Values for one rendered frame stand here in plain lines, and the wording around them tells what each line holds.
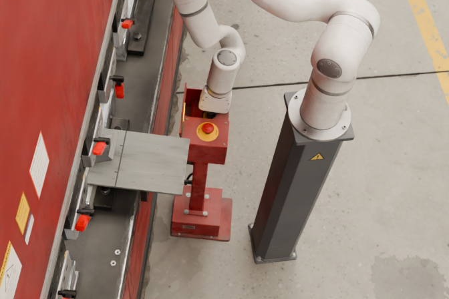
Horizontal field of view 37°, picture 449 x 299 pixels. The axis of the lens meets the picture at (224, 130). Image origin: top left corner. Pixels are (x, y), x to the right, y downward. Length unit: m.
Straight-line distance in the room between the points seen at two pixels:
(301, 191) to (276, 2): 0.81
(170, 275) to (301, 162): 0.95
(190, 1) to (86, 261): 0.77
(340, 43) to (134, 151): 0.66
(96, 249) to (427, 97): 2.05
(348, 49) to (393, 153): 1.63
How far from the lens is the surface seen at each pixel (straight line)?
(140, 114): 2.14
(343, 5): 1.76
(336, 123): 2.03
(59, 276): 1.59
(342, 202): 3.06
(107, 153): 1.89
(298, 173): 2.18
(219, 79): 2.08
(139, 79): 2.22
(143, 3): 2.38
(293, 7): 1.72
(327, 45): 1.67
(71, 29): 1.38
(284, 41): 3.50
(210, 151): 2.23
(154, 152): 1.93
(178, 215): 2.80
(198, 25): 1.95
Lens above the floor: 2.68
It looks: 58 degrees down
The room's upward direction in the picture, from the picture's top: 9 degrees clockwise
